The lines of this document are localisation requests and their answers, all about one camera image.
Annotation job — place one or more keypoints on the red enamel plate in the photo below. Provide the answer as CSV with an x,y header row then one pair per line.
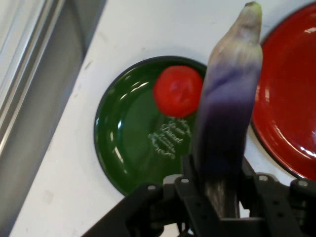
x,y
288,98

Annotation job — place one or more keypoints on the green enamel plate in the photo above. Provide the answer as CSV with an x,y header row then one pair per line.
x,y
133,138

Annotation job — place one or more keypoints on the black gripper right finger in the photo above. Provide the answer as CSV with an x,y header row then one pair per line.
x,y
271,202

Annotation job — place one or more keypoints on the grey metal table rail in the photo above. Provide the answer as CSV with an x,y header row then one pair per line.
x,y
37,74

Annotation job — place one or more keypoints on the red toy tomato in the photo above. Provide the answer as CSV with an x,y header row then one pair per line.
x,y
177,91

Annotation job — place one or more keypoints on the purple toy eggplant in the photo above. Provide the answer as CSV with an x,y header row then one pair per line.
x,y
229,111

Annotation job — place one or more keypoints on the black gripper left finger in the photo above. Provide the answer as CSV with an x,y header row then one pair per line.
x,y
172,207

